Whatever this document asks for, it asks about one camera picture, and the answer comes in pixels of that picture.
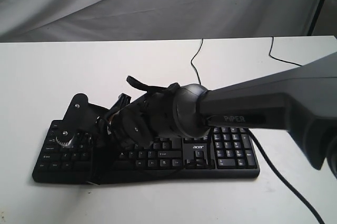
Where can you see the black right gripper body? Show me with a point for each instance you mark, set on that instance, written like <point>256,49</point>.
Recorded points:
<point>145,119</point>

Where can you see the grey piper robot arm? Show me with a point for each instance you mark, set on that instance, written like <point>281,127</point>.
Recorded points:
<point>301,101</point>

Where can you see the white backdrop cloth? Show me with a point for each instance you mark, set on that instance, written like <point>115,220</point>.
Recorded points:
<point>100,20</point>

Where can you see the black acer keyboard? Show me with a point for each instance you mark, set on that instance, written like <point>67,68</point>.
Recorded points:
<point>223,153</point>

